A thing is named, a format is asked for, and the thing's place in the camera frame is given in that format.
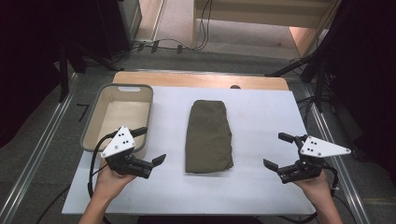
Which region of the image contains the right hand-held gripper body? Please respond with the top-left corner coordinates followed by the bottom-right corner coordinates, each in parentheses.
top-left (277, 134), bottom-right (352, 185)

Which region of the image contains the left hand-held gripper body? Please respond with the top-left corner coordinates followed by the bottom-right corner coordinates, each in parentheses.
top-left (100, 125), bottom-right (154, 180)

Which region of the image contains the beige basket with grey rim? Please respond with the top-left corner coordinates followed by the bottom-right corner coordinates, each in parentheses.
top-left (79, 82), bottom-right (154, 161)

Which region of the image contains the olive green cloth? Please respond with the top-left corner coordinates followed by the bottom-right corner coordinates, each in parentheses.
top-left (184, 99), bottom-right (234, 175)

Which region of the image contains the person's right hand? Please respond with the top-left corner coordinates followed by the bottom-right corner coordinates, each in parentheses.
top-left (291, 169), bottom-right (333, 203)

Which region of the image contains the person's left hand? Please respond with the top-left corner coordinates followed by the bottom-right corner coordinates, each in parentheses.
top-left (92, 159), bottom-right (138, 203)

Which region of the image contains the white table mat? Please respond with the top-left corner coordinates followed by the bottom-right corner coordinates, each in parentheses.
top-left (61, 86), bottom-right (318, 217)

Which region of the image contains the black metal stand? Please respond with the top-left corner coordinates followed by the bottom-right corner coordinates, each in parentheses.
top-left (57, 41), bottom-right (125, 104)
top-left (264, 46), bottom-right (332, 114)

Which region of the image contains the wooden table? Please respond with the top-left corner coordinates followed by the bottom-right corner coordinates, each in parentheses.
top-left (112, 71), bottom-right (290, 91)

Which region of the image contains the black cabinet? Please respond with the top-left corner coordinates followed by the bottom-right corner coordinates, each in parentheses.
top-left (94, 0), bottom-right (143, 61)

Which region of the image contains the light wooden furniture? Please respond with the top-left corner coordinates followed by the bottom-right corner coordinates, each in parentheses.
top-left (191, 0), bottom-right (342, 59)

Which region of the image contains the aluminium floor rail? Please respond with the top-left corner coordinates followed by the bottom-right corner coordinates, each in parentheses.
top-left (0, 72), bottom-right (81, 224)
top-left (302, 84), bottom-right (372, 224)

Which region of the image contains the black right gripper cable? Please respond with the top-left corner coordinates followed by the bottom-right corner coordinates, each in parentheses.
top-left (322, 165), bottom-right (341, 198)

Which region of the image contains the black floor cable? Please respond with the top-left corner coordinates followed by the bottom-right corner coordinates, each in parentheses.
top-left (35, 184), bottom-right (71, 224)
top-left (333, 193), bottom-right (360, 224)

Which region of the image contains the bundle of black background cables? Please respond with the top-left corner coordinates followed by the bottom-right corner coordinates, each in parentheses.
top-left (122, 0), bottom-right (214, 56)

